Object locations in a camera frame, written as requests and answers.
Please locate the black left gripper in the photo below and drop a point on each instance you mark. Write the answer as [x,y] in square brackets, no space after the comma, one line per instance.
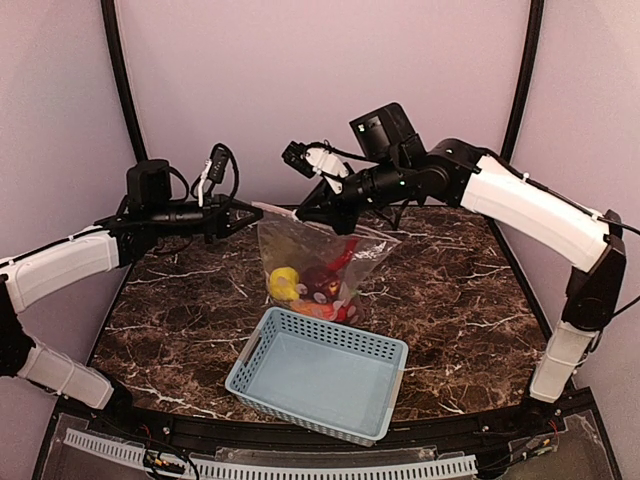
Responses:
[220,218]

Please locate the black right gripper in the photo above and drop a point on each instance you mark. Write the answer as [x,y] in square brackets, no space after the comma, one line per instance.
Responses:
[333,201]

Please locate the red toy chili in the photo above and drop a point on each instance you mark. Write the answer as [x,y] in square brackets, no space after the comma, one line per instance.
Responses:
[345,257]

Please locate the clear zip top bag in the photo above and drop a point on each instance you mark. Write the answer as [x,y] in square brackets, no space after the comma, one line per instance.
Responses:
[285,241]

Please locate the dark red toy pepper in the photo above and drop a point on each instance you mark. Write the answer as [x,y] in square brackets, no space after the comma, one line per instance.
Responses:
[317,281]

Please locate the yellow toy pepper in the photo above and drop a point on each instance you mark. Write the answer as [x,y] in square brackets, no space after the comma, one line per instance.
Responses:
[282,284]

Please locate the orange red toy pepper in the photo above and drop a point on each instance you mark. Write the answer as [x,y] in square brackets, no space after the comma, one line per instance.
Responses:
[339,311]

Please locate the light blue plastic basket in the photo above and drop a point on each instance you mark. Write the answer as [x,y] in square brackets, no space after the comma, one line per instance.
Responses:
[326,377]

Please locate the bright red toy pepper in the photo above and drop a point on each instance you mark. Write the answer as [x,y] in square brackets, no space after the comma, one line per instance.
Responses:
[335,287]

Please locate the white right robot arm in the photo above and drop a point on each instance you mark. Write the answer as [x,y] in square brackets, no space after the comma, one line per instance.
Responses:
[459,174]

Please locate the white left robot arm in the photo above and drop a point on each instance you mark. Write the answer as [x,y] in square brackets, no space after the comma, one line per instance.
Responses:
[147,214]

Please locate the black enclosure frame post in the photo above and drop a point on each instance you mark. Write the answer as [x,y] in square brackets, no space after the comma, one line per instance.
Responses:
[121,78]

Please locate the black right frame post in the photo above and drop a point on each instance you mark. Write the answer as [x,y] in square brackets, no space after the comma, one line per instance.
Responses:
[524,79]

